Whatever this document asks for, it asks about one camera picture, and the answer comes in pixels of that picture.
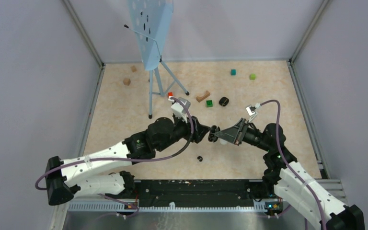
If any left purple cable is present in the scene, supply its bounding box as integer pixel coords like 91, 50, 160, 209
34, 97, 195, 219

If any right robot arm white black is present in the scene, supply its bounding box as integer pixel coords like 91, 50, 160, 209
208, 118, 365, 230

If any aluminium rail frame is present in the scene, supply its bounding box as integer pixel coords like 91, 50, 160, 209
49, 179, 356, 230

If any green lego brick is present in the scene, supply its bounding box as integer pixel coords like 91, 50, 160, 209
206, 100, 213, 108

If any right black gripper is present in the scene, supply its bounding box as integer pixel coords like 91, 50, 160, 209
215, 117, 271, 152

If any light blue music stand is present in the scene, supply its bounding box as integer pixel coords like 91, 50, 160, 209
124, 0, 189, 119

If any black earbud charging case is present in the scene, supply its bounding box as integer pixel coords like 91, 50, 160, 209
218, 97, 230, 107

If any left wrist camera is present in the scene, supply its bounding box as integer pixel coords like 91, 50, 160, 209
168, 96, 191, 123

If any wooden cube near stand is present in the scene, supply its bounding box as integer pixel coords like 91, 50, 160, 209
123, 78, 131, 86

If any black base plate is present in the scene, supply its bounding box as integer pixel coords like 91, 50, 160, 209
104, 179, 281, 208

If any lime green cube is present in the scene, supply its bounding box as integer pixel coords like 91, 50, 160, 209
249, 73, 256, 80

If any white charging case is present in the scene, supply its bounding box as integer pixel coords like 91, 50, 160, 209
219, 139, 228, 145

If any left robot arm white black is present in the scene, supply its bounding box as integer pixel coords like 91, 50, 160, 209
44, 116, 210, 206

